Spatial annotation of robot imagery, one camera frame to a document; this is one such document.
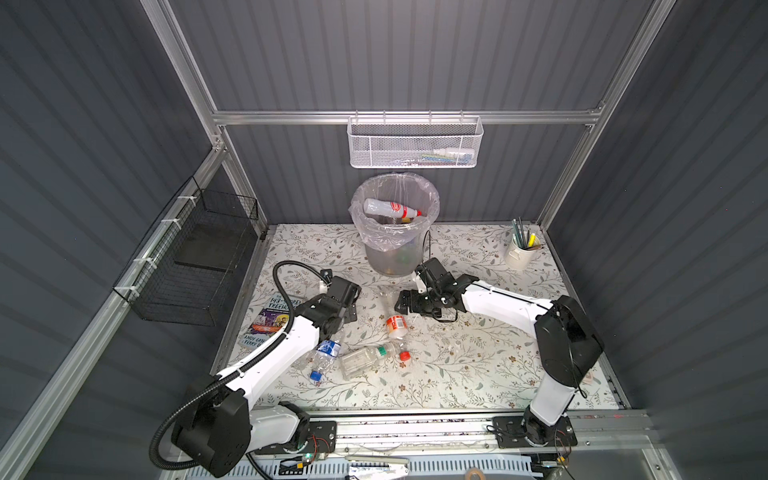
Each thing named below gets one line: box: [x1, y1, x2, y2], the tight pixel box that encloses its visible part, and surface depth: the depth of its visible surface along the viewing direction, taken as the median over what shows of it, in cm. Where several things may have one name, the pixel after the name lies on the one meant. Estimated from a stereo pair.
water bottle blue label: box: [309, 340, 341, 383], surface depth 86 cm
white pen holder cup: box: [505, 239, 536, 270], surface depth 104 cm
